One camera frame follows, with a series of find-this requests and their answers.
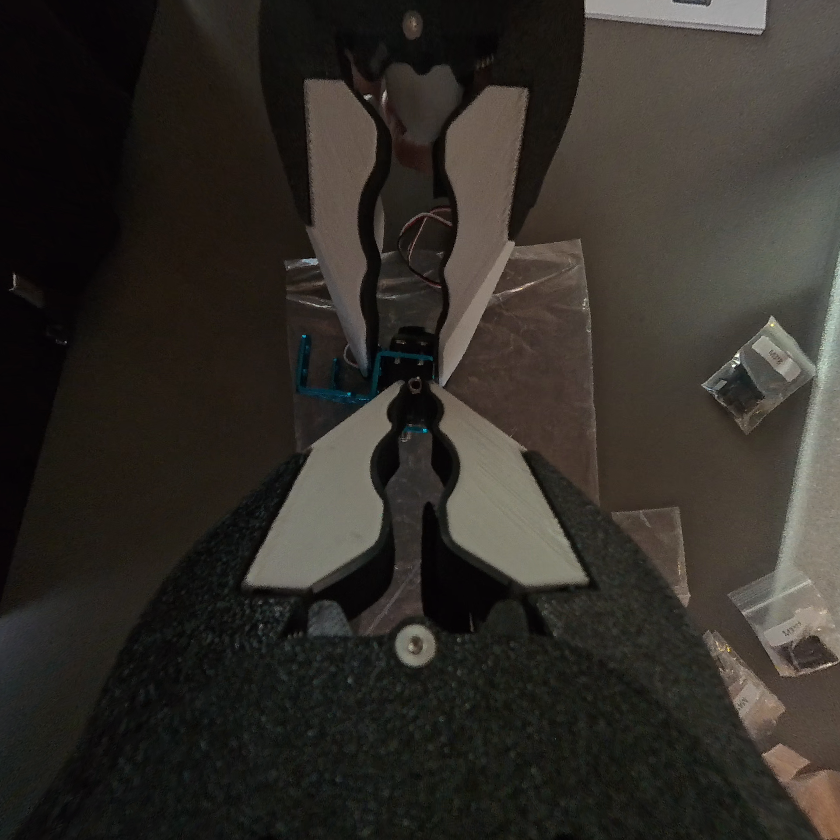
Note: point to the clear bag with black parts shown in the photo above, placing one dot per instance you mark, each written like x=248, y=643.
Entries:
x=754, y=387

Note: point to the white foam sheet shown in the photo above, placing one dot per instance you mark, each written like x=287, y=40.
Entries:
x=814, y=426

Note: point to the black servo with blue mount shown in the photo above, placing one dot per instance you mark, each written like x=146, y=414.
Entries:
x=410, y=358

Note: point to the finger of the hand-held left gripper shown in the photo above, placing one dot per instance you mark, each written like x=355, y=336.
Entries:
x=334, y=197
x=485, y=197

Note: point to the person's left hand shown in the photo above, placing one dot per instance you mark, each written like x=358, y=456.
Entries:
x=413, y=154

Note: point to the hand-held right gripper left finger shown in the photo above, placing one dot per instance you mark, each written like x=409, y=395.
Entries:
x=321, y=512

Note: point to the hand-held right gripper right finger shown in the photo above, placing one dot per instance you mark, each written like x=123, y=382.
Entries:
x=512, y=518

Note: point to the person's black clothing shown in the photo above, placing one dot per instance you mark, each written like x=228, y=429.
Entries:
x=52, y=197

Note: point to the blue metal U bracket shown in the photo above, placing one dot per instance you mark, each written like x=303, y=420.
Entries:
x=315, y=387

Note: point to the white instruction booklet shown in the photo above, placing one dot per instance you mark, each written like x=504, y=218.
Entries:
x=676, y=16

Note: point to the pile of small screw bags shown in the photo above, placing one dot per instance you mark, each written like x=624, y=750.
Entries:
x=787, y=630

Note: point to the large clear plastic bag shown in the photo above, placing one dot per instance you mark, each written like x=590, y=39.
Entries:
x=538, y=341

